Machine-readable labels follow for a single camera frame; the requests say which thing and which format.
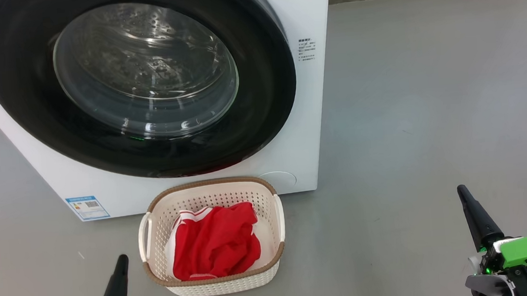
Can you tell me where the red white garment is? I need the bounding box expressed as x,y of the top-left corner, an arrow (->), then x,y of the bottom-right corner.
161,200 -> 264,283

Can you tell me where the black round glass machine door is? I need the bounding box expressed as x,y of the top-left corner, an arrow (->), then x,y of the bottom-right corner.
0,0 -> 304,192

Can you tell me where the cream perforated laundry basket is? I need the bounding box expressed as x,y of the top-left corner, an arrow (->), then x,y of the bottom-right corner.
133,173 -> 291,296

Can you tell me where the white washing machine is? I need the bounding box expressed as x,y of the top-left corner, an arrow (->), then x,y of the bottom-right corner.
0,0 -> 349,229

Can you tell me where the blue energy label sticker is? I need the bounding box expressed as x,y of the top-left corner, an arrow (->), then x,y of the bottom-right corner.
65,194 -> 111,223

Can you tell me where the small printed text sticker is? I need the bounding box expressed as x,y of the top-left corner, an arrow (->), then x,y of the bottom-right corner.
296,37 -> 319,63

